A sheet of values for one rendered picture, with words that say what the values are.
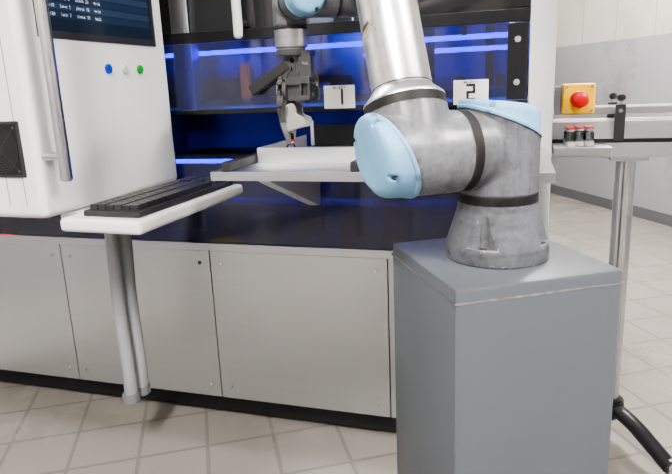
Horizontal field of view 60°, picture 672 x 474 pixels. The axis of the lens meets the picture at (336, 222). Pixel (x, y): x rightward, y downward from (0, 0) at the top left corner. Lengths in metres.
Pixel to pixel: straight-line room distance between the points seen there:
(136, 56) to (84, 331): 1.00
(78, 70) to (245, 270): 0.73
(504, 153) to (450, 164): 0.08
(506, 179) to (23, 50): 0.96
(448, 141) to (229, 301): 1.19
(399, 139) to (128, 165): 0.94
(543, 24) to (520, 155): 0.72
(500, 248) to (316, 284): 0.94
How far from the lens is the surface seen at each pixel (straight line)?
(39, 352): 2.36
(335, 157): 1.33
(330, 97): 1.59
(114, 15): 1.57
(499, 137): 0.83
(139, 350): 1.83
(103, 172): 1.50
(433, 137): 0.78
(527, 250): 0.86
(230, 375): 1.95
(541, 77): 1.53
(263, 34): 1.66
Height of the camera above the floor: 1.05
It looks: 13 degrees down
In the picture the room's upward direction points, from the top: 2 degrees counter-clockwise
